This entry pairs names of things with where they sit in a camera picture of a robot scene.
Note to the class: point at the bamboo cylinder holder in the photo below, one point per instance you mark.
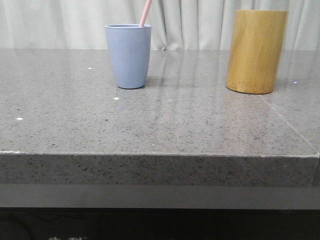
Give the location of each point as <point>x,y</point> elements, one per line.
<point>255,51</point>

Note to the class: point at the blue plastic cup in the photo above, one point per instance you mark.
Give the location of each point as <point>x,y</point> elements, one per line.
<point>129,47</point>

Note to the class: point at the white curtain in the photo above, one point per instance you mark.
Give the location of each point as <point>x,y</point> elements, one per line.
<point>176,24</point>

